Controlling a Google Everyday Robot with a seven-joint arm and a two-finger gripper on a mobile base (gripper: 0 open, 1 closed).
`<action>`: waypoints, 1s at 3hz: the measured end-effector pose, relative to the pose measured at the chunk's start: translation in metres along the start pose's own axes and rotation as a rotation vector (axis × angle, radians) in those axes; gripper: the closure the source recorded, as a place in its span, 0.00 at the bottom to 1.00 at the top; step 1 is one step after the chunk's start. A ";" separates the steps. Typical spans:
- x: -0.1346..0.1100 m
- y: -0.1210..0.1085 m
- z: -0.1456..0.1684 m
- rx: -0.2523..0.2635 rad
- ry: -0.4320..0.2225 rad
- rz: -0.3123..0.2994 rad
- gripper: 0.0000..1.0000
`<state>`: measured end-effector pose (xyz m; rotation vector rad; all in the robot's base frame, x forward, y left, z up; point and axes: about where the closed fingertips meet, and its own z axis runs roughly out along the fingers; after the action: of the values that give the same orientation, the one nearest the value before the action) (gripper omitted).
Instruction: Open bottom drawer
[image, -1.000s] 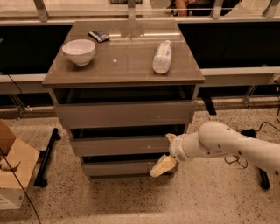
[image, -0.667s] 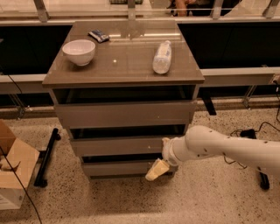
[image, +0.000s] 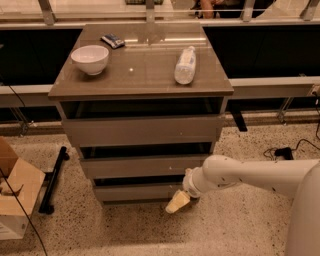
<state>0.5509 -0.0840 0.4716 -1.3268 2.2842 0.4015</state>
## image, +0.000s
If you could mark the clear plastic water bottle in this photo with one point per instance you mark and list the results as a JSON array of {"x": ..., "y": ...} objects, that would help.
[{"x": 185, "y": 67}]

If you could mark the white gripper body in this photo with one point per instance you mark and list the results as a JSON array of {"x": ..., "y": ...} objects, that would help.
[{"x": 189, "y": 185}]

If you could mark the white ceramic bowl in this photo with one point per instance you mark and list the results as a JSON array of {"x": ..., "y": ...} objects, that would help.
[{"x": 91, "y": 59}]

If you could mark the person behind railing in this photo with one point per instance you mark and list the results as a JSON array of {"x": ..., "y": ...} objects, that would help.
[{"x": 208, "y": 9}]

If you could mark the grey top drawer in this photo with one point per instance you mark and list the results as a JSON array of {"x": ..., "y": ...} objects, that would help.
[{"x": 143, "y": 131}]

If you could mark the open cardboard box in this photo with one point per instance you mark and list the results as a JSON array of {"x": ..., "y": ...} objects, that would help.
[{"x": 19, "y": 189}]

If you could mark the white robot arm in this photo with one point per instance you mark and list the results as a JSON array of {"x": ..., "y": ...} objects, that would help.
[{"x": 298, "y": 179}]

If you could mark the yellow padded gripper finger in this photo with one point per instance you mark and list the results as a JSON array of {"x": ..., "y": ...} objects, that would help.
[{"x": 179, "y": 200}]

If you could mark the grey drawer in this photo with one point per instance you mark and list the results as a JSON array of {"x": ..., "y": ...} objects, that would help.
[
  {"x": 156, "y": 191},
  {"x": 143, "y": 131},
  {"x": 140, "y": 166}
]

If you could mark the black left stand leg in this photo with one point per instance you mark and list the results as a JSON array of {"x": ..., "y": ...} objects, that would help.
[{"x": 51, "y": 178}]

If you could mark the grey drawer cabinet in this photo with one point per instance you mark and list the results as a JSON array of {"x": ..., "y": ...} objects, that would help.
[{"x": 139, "y": 82}]

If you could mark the grey bottom drawer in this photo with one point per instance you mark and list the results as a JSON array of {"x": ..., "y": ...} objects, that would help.
[{"x": 156, "y": 191}]

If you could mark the grey middle drawer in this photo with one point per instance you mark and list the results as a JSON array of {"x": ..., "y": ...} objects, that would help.
[{"x": 140, "y": 166}]

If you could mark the metal railing frame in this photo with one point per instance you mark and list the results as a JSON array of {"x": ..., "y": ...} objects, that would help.
[{"x": 71, "y": 14}]

